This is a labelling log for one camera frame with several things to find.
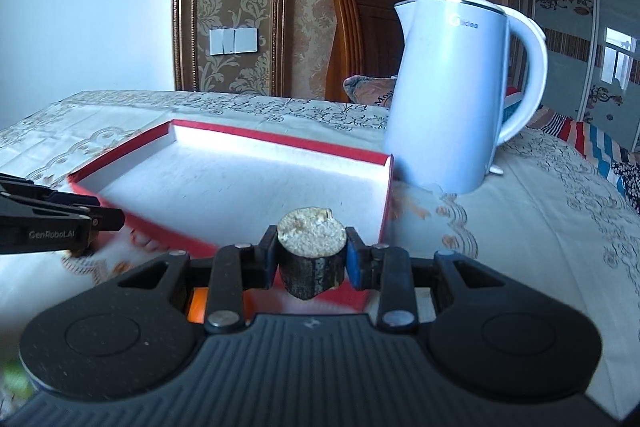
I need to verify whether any dark sugarcane piece chipped top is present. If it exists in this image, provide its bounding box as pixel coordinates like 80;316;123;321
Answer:
277;207;347;300

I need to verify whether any orange mandarin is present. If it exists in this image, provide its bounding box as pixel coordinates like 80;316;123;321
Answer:
186;287;208;324

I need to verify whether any red shallow box tray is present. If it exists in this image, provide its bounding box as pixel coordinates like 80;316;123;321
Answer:
67;118;395;313

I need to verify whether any white electric kettle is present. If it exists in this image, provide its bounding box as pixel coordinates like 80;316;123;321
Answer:
384;0;548;194

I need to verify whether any patterned pillow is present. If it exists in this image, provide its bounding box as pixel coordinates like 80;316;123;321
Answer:
343;75;397;108

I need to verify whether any striped colourful bedding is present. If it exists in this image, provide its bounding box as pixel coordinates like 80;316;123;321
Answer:
527;105;639;212

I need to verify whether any sliding door wardrobe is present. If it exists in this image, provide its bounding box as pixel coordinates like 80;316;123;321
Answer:
532;0;639;150

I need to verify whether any white wall switch panel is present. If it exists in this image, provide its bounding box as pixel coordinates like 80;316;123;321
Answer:
208;27;258;56

